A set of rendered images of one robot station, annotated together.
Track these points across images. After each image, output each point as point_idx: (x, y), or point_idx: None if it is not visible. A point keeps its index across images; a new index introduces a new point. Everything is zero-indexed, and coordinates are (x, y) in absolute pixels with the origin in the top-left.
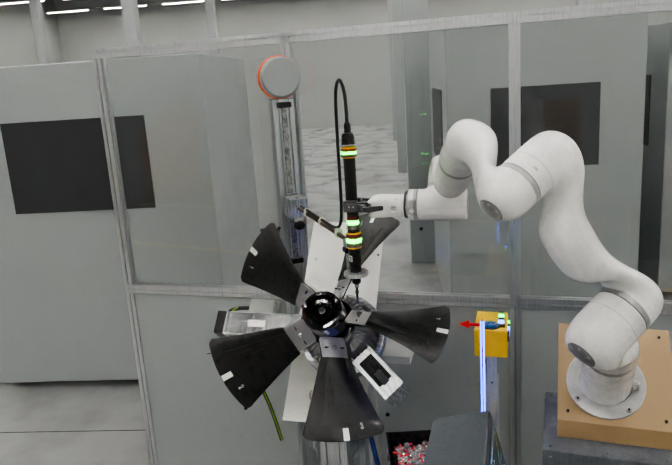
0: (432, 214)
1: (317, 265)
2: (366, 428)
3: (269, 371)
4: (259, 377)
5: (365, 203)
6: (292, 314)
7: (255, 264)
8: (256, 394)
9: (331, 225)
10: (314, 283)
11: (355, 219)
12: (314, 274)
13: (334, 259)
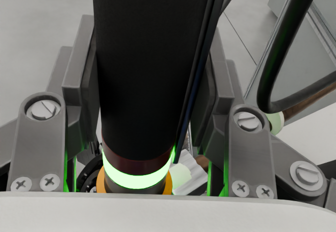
0: None
1: (332, 124)
2: None
3: (90, 159)
4: (85, 151)
5: (13, 175)
6: (191, 140)
7: None
8: (82, 159)
9: (307, 86)
10: (294, 140)
11: (108, 159)
12: (311, 130)
13: None
